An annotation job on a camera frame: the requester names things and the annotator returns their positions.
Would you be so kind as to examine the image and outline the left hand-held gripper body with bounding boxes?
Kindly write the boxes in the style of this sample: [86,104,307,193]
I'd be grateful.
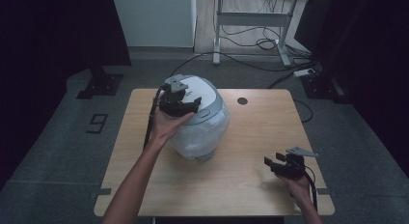
[158,74,195,119]

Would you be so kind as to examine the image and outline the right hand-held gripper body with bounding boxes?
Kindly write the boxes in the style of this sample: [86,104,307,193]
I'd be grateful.
[277,146,319,181]

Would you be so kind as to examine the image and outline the white rice cooker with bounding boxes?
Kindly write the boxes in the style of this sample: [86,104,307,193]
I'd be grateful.
[160,73,232,162]

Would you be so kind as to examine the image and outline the person's right hand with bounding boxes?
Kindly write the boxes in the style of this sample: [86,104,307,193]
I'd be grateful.
[275,172,313,204]

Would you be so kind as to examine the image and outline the person's left hand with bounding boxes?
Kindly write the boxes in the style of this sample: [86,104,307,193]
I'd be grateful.
[150,102,196,152]

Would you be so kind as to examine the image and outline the grey tape strip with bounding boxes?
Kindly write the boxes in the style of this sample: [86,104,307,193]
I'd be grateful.
[317,187,338,198]
[90,187,113,199]

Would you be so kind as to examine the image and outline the black stand base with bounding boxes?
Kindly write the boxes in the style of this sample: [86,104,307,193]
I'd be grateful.
[300,72,347,102]
[75,64,124,100]

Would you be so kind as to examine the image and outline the white power strip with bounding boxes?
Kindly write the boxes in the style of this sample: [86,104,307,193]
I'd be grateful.
[292,68,317,78]

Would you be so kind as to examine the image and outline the dark curtain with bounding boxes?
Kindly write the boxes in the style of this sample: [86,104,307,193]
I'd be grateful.
[0,0,132,190]
[293,0,409,169]

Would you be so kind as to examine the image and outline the right hand-held gripper cable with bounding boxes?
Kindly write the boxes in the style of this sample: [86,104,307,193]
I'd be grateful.
[301,165,319,212]

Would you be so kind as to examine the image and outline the hand-held gripper cable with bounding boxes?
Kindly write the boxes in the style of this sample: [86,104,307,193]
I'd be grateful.
[301,165,319,212]
[142,84,167,152]

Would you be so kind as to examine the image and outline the left hand-held gripper cable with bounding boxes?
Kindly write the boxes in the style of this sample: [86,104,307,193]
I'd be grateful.
[142,84,167,152]

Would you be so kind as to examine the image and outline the looped black cable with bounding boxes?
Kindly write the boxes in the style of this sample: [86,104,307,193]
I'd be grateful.
[292,98,314,124]

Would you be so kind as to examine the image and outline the long black floor cable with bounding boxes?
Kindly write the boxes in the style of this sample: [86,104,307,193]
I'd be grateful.
[169,51,319,78]

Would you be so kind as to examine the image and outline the tangled black cables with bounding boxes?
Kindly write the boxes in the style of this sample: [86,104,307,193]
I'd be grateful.
[221,24,313,59]

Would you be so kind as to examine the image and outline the white metal-frame desk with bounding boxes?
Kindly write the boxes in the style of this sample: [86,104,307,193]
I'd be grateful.
[205,0,333,68]

